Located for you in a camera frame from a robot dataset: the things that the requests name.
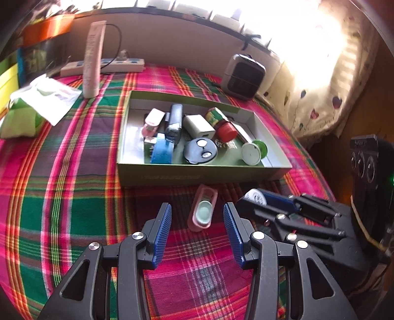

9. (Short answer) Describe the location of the green cardboard box tray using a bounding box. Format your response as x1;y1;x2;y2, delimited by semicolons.
117;91;293;187

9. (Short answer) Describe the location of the small white round bottle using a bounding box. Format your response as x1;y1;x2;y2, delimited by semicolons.
244;189;267;206

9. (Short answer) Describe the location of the black charger cable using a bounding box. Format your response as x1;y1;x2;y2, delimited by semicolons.
101;23;123;70

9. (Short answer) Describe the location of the yellow green box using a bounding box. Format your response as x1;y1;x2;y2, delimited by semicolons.
0;57;19;118

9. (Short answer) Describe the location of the black silver lighter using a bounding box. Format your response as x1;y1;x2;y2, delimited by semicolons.
164;103;183;145

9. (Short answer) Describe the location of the heart pattern cream curtain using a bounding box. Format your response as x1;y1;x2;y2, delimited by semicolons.
256;1;380;149

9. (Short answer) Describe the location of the orange lid glass tank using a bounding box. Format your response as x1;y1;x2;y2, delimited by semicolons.
21;14;75;79

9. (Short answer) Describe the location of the green white spool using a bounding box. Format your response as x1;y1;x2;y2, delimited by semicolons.
241;140;268;166

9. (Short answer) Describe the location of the grey small fan heater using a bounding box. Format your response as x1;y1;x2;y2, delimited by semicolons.
220;54;266;101

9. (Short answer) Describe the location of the pink oblong case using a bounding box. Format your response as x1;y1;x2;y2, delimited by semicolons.
142;108;166;137

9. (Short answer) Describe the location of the brown jar red lid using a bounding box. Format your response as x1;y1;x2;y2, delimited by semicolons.
204;107;238;143

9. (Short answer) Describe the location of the white cosmetic tube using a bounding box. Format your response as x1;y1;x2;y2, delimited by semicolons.
82;21;106;99

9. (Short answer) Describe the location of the white power strip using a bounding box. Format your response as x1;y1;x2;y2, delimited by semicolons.
60;58;145;77

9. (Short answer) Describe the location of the green tissue pack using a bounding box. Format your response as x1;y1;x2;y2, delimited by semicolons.
1;98;46;139

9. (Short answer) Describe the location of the white charger cube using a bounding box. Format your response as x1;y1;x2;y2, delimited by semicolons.
182;115;215;139

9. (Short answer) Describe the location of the black round disc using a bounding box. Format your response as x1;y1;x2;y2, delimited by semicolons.
183;137;218;165

